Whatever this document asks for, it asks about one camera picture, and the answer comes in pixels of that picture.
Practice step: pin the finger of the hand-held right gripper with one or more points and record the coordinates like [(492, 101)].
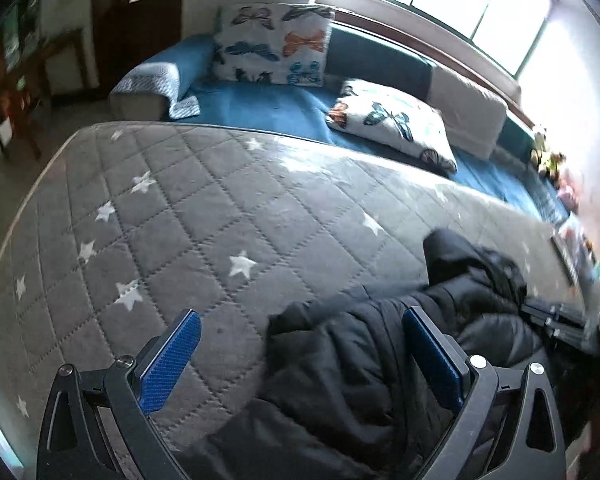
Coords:
[(555, 322)]

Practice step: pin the black puffer jacket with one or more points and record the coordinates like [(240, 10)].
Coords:
[(340, 360)]

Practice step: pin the blue window seat mat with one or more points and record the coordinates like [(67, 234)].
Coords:
[(260, 102)]

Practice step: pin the grey star quilted bed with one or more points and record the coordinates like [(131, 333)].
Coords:
[(180, 200)]

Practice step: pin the yellow green plush toy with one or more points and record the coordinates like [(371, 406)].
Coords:
[(545, 152)]

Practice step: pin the light blue rolled blanket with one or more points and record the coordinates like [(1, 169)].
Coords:
[(152, 87)]

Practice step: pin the dark wooden cabinet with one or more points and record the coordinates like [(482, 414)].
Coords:
[(115, 35)]

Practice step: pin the grey cushion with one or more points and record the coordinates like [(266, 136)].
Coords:
[(467, 110)]

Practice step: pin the butterfly print pillow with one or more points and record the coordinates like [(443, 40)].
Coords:
[(275, 42), (395, 122)]

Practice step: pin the teal backrest cushion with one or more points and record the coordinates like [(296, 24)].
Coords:
[(375, 62)]

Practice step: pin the picture books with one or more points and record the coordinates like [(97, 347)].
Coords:
[(577, 250)]

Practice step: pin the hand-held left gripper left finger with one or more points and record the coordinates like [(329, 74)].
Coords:
[(170, 365)]

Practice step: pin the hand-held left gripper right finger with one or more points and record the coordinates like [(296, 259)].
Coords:
[(435, 360)]

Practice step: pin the pink plush toy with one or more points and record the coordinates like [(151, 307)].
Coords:
[(569, 192)]

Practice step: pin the wooden chair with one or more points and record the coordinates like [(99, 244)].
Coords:
[(65, 39)]

